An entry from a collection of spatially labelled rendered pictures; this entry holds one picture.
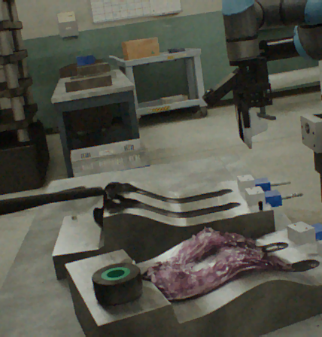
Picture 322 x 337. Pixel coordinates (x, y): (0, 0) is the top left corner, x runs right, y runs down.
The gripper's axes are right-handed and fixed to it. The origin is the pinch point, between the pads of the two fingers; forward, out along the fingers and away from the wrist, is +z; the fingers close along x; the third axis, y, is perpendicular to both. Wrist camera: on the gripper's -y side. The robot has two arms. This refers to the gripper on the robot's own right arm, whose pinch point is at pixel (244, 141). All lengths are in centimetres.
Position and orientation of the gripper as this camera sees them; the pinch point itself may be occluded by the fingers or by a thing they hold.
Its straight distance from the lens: 141.3
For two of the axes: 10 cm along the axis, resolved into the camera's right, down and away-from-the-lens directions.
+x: -0.6, -2.6, 9.7
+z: 1.4, 9.6, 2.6
